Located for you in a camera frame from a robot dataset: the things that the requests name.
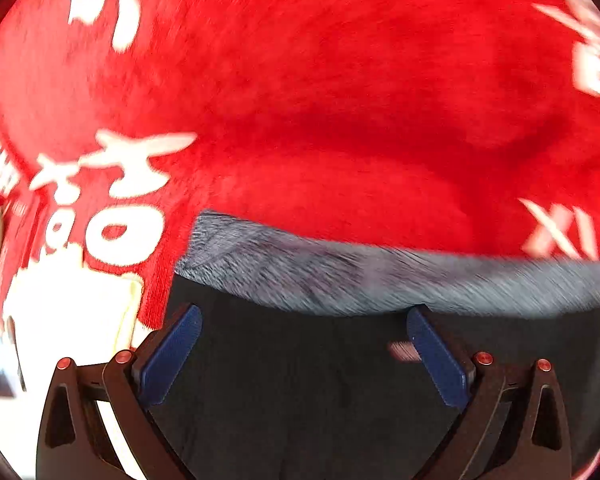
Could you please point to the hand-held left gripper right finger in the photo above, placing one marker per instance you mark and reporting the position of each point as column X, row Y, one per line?
column 437, row 360

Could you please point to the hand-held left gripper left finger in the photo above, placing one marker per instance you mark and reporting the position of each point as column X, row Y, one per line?
column 172, row 355

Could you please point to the black pants grey patterned waistband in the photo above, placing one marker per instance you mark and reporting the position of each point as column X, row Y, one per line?
column 305, row 385

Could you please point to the red printed sofa cover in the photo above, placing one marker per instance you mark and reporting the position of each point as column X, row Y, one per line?
column 330, row 110

